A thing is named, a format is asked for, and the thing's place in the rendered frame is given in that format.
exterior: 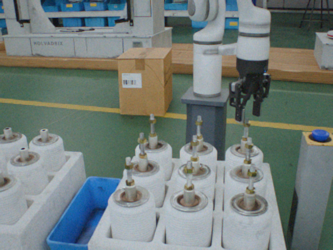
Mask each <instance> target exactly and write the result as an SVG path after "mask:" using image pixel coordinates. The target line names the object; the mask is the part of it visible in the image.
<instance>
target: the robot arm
mask: <svg viewBox="0 0 333 250"><path fill-rule="evenodd" d="M236 1H237V6H238V13H239V30H238V42H237V43H232V44H227V45H222V38H223V34H224V26H225V8H226V4H225V0H188V7H187V11H188V16H189V18H190V19H191V20H193V21H202V22H205V21H207V22H208V24H207V26H206V27H204V28H203V29H202V30H200V31H198V32H196V33H195V34H194V40H193V73H194V95H195V96H197V97H204V98H211V97H217V96H219V95H221V72H222V55H236V70H237V71H238V72H239V78H238V81H237V82H235V83H234V82H230V83H229V105H230V106H232V107H235V121H236V122H238V123H241V124H243V123H244V122H245V106H246V104H247V101H248V100H249V99H250V97H251V95H253V98H254V99H255V101H253V112H252V114H253V115H254V116H257V117H259V116H261V111H262V102H263V101H264V98H265V97H266V98H267V97H268V92H269V88H270V82H271V74H268V73H266V72H267V71H268V59H269V53H270V41H269V37H270V36H269V35H270V26H271V25H270V21H271V14H270V12H269V11H268V10H267V9H264V8H260V7H255V6H254V5H253V3H252V0H236ZM263 88H265V93H264V90H263ZM241 92H243V93H244V94H246V95H245V96H244V95H241ZM241 98H242V99H243V100H242V103H240V99H241ZM234 99H236V100H235V101H234Z"/></svg>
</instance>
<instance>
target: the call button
mask: <svg viewBox="0 0 333 250"><path fill-rule="evenodd" d="M312 136H313V138H314V139H316V140H319V141H325V140H327V139H328V138H329V132H327V131H325V130H320V129H317V130H313V131H312Z"/></svg>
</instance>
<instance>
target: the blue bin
mask: <svg viewBox="0 0 333 250"><path fill-rule="evenodd" d="M120 182H121V179H116V178H105V177H89V178H87V179H86V181H85V182H84V184H83V185H82V186H81V188H80V189H79V191H78V192H77V194H76V195H75V198H74V199H73V200H72V202H71V203H70V205H69V206H68V207H67V209H66V210H65V212H64V213H63V215H62V216H61V218H60V219H59V221H58V222H57V224H56V225H55V227H54V228H53V230H52V231H51V233H50V234H49V236H48V237H47V244H48V246H49V247H50V249H51V250H88V244H89V241H90V239H91V237H92V236H93V234H94V231H95V230H96V228H97V226H98V224H99V222H100V221H101V218H102V216H103V214H104V212H105V210H106V208H107V206H108V200H109V198H110V196H111V195H112V194H113V193H114V192H115V191H116V189H117V187H118V186H119V184H120Z"/></svg>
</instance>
